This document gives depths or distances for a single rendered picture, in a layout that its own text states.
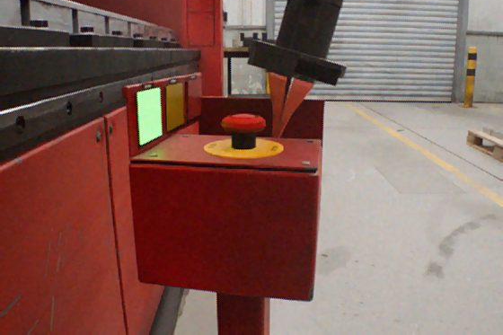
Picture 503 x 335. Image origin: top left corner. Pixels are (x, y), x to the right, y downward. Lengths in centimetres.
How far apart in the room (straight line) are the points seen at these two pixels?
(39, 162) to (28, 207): 5
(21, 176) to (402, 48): 735
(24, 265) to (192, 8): 176
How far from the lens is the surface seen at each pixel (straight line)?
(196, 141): 41
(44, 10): 80
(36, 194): 48
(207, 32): 208
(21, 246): 46
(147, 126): 37
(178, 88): 44
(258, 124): 35
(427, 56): 778
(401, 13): 761
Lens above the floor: 87
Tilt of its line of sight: 13 degrees down
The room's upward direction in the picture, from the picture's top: straight up
